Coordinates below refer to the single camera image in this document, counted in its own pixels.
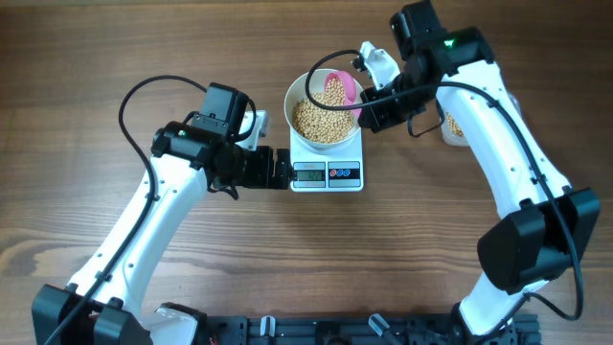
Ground pink measuring scoop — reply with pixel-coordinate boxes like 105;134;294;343
325;71;357;106

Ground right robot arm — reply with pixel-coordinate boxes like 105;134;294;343
353;1;601;344

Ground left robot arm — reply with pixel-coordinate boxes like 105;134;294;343
32;83;290;344

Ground soybeans in scoop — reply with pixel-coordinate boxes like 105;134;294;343
325;77;346;106

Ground soybeans in bowl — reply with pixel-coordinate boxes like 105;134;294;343
292;99;354;144

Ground white digital kitchen scale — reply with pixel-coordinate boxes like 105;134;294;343
290;129;364;193

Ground white bowl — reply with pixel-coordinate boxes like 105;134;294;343
284;69;362;143

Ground clear plastic container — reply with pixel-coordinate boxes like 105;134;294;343
436;93;512;147

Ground pile of soybeans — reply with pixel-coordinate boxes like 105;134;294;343
445;112;464;137

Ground left black cable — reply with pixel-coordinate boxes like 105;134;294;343
42;75;210;345

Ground black cable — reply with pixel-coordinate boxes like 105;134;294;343
304;49;585;344
42;75;210;345

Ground right black cable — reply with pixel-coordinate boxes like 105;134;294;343
304;49;585;344

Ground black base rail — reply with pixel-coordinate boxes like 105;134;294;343
205;313;542;345

